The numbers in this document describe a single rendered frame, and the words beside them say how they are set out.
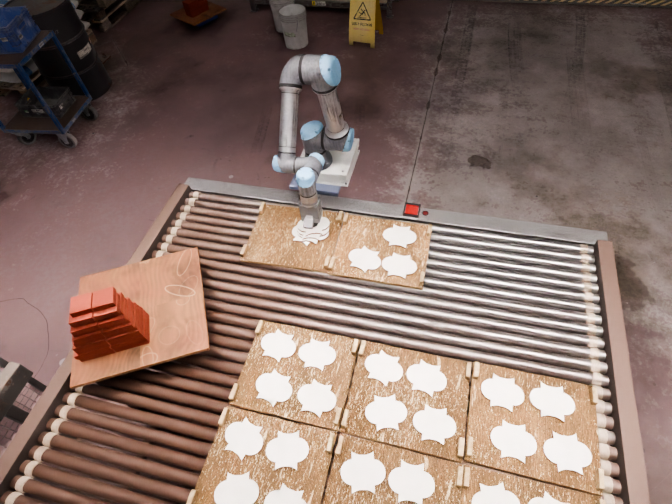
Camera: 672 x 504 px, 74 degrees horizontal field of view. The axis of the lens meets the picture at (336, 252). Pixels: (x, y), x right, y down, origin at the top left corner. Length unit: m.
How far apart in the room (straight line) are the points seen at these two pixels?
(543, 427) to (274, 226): 1.37
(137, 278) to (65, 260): 1.89
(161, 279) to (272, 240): 0.51
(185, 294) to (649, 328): 2.64
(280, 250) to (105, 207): 2.32
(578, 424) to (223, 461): 1.19
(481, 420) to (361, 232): 0.94
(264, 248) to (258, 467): 0.93
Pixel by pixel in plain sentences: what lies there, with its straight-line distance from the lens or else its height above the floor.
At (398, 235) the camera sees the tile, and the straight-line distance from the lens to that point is 2.04.
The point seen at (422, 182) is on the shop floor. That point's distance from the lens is 3.65.
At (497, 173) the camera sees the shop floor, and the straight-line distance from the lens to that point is 3.82.
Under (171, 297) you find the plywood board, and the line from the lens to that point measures 1.91.
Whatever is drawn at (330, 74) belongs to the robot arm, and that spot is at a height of 1.55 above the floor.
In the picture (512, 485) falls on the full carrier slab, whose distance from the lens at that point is 1.66.
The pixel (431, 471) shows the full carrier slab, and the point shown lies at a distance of 1.62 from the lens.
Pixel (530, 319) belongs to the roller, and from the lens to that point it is 1.92.
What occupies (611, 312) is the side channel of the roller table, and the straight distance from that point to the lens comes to 2.02.
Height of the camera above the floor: 2.51
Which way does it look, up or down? 52 degrees down
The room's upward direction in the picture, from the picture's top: 7 degrees counter-clockwise
